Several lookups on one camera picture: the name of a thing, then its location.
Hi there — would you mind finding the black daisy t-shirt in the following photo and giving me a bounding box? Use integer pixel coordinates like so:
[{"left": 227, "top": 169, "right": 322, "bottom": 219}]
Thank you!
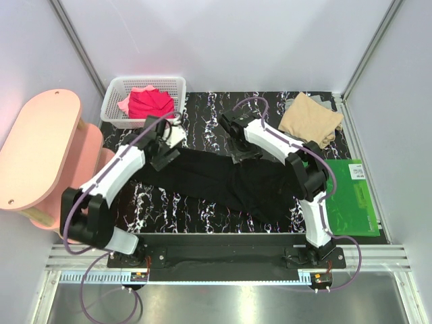
[{"left": 132, "top": 148, "right": 295, "bottom": 224}]

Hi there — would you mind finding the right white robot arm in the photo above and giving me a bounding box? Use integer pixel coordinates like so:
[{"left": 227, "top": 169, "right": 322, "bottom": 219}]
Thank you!
[{"left": 219, "top": 111, "right": 335, "bottom": 268}]

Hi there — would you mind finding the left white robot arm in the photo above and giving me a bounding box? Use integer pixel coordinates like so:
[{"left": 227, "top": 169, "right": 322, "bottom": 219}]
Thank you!
[{"left": 59, "top": 116, "right": 186, "bottom": 267}]

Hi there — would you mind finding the red t-shirt in basket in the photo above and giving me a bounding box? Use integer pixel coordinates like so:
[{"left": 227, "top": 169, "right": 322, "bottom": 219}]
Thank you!
[{"left": 128, "top": 89, "right": 174, "bottom": 119}]

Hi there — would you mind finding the black marble table mat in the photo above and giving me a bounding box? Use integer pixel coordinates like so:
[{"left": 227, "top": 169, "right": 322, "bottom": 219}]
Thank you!
[{"left": 101, "top": 90, "right": 392, "bottom": 236}]

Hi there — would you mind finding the pink t-shirt in basket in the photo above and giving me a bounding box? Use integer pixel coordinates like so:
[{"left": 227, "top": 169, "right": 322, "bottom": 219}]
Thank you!
[{"left": 117, "top": 85, "right": 155, "bottom": 115}]

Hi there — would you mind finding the white plastic basket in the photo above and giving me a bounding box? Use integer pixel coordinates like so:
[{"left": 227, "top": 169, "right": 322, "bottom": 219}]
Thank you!
[{"left": 101, "top": 76, "right": 186, "bottom": 129}]

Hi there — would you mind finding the beige folded t-shirt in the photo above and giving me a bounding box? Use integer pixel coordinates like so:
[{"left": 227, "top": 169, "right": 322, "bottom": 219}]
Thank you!
[{"left": 277, "top": 92, "right": 344, "bottom": 149}]

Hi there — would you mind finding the pink tiered shelf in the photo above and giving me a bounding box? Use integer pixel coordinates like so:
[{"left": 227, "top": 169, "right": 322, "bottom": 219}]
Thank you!
[{"left": 1, "top": 89, "right": 114, "bottom": 232}]

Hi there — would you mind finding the green cutting mat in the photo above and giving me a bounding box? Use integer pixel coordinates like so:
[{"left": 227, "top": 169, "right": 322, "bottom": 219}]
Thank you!
[{"left": 326, "top": 159, "right": 379, "bottom": 237}]

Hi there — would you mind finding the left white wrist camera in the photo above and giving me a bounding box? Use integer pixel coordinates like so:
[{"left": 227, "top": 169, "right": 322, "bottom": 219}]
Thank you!
[{"left": 163, "top": 122, "right": 187, "bottom": 148}]

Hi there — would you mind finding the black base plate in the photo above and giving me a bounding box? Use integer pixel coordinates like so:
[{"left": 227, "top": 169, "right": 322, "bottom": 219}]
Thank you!
[{"left": 107, "top": 234, "right": 346, "bottom": 284}]

